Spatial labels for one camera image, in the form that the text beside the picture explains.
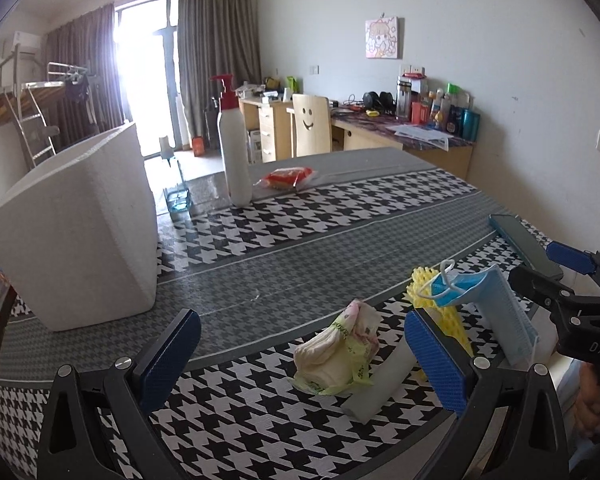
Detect left brown curtain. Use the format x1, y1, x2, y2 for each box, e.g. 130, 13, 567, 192
44, 3, 124, 151

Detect white styrofoam box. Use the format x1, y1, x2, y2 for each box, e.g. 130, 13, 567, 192
0, 124, 158, 332

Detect anime wall picture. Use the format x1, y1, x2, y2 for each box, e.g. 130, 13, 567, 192
365, 16, 399, 60

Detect white air conditioner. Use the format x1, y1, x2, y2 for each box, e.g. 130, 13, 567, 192
2, 30, 42, 58

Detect black headphones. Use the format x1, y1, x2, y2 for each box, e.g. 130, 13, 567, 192
363, 91, 396, 115

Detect blue spray bottle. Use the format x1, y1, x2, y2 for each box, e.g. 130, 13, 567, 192
159, 136, 192, 216

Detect right brown curtain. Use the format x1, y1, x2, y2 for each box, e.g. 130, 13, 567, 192
178, 0, 262, 139

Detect blue face mask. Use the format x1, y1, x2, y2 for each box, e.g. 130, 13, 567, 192
416, 260, 539, 370

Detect white pump bottle red cap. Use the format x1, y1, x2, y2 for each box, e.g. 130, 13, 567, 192
211, 74, 252, 208

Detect wooden desk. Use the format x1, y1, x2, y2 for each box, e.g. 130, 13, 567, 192
239, 98, 474, 179

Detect papers on desk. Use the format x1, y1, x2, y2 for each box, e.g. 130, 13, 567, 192
388, 124, 451, 152

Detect bagged pastel cloth bundle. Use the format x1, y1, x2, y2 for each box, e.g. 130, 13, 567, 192
292, 299, 381, 396

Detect houndstooth tablecloth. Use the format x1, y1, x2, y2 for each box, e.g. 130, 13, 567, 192
0, 148, 519, 479

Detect yellow foam fruit net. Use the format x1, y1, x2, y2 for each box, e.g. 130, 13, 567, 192
404, 266, 474, 356

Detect wooden smiley chair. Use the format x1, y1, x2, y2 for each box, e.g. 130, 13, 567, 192
291, 93, 332, 157

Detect red snack packet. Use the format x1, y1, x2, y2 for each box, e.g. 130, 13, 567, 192
257, 167, 317, 192

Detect brown curtain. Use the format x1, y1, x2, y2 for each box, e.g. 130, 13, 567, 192
44, 3, 124, 151
178, 0, 262, 139

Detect person's right hand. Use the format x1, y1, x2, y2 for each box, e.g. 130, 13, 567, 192
574, 363, 600, 438

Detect metal bunk bed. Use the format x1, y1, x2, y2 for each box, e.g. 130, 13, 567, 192
0, 49, 88, 169

